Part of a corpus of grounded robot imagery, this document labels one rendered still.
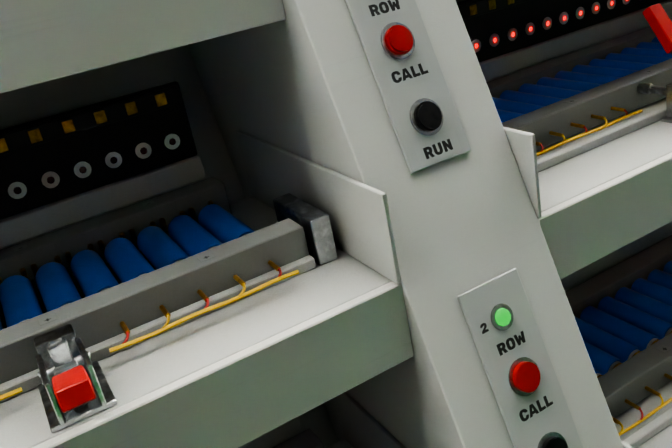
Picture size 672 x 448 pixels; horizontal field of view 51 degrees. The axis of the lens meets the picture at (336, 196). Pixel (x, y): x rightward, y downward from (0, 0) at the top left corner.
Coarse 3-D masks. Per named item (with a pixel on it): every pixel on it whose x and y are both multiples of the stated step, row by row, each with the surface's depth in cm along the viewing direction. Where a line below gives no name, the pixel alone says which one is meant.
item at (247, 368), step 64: (128, 192) 47; (256, 192) 50; (320, 192) 40; (384, 192) 34; (320, 256) 39; (384, 256) 36; (256, 320) 35; (320, 320) 34; (384, 320) 36; (128, 384) 32; (192, 384) 31; (256, 384) 33; (320, 384) 35
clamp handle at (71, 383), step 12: (48, 348) 30; (60, 348) 30; (60, 360) 30; (72, 360) 30; (60, 372) 29; (72, 372) 26; (84, 372) 25; (60, 384) 25; (72, 384) 24; (84, 384) 24; (60, 396) 24; (72, 396) 24; (84, 396) 24; (96, 396) 24; (60, 408) 24; (72, 408) 24
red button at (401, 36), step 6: (390, 30) 37; (396, 30) 37; (402, 30) 37; (408, 30) 37; (390, 36) 37; (396, 36) 37; (402, 36) 37; (408, 36) 37; (390, 42) 37; (396, 42) 37; (402, 42) 37; (408, 42) 37; (390, 48) 37; (396, 48) 37; (402, 48) 37; (408, 48) 37; (396, 54) 37; (402, 54) 37
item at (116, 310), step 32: (288, 224) 39; (192, 256) 38; (224, 256) 37; (256, 256) 38; (288, 256) 39; (128, 288) 35; (160, 288) 35; (192, 288) 36; (224, 288) 37; (256, 288) 36; (32, 320) 34; (64, 320) 33; (96, 320) 34; (128, 320) 35; (0, 352) 32; (32, 352) 33
